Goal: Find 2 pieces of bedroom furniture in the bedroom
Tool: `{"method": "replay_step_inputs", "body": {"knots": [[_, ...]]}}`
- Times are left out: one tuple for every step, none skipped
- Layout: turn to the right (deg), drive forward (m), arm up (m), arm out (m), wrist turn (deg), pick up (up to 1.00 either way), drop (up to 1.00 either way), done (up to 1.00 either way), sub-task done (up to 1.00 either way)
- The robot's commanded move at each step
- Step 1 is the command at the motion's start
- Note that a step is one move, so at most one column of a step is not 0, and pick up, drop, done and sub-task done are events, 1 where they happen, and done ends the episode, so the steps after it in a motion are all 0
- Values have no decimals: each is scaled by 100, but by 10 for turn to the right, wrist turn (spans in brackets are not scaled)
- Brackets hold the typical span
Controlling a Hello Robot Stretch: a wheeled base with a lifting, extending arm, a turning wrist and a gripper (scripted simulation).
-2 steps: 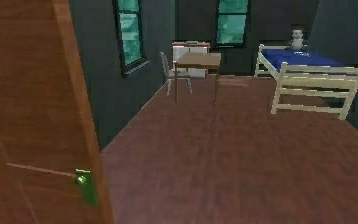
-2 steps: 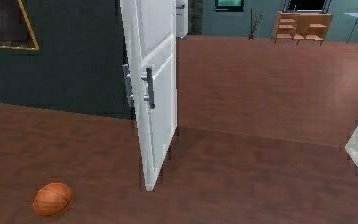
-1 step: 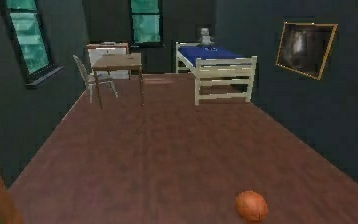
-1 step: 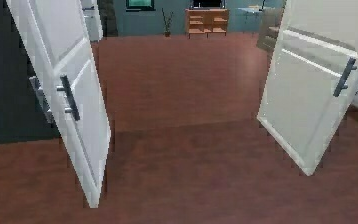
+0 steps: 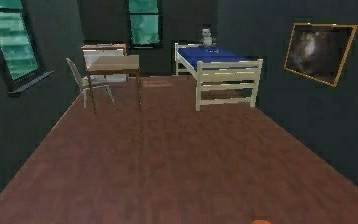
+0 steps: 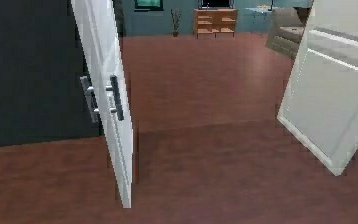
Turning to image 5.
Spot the brown wooden desk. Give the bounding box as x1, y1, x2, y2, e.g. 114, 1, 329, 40
84, 54, 144, 116

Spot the small green window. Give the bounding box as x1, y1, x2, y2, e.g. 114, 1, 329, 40
124, 0, 164, 50

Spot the gold framed dark picture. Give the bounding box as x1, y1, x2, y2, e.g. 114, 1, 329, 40
283, 22, 358, 88

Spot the white teddy bear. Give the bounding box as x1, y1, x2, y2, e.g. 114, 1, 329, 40
200, 27, 217, 48

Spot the grey chair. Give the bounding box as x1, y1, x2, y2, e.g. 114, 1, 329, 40
65, 57, 116, 110

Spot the white bed with blue mattress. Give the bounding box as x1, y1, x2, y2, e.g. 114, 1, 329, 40
173, 42, 264, 112

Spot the white chest of drawers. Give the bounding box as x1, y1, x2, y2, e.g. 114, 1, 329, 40
80, 43, 129, 84

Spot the large green window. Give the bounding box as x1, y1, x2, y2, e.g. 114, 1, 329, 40
0, 0, 55, 98

